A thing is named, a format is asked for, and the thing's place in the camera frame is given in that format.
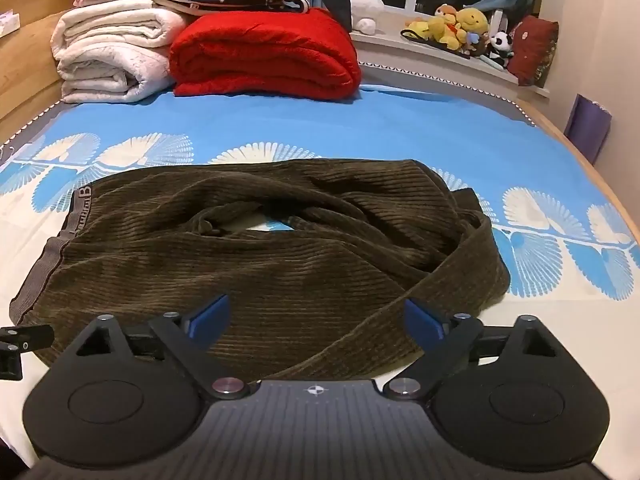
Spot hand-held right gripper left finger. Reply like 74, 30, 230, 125
75, 294, 250, 401

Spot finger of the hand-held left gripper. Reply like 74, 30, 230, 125
0, 325, 55, 381

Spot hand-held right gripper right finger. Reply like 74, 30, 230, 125
382, 299, 557, 401

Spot brown corduroy pants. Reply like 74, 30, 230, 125
9, 158, 511, 383

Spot blue and white printed bed sheet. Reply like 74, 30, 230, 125
0, 82, 640, 480

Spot purple paper bag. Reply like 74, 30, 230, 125
564, 94, 613, 163

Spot grey window ledge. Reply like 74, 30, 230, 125
350, 12, 551, 111

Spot red folded blanket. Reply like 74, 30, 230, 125
169, 8, 363, 99

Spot panda plush toy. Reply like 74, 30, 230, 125
487, 31, 515, 68

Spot white folded quilt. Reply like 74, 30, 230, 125
50, 0, 193, 104

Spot red patterned cushion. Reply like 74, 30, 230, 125
507, 15, 560, 86

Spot yellow bear plush toy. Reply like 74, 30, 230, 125
404, 4, 463, 52

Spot yellow chick plush toy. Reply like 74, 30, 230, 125
456, 7, 491, 41

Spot white seal plush toy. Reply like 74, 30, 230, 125
350, 0, 386, 36

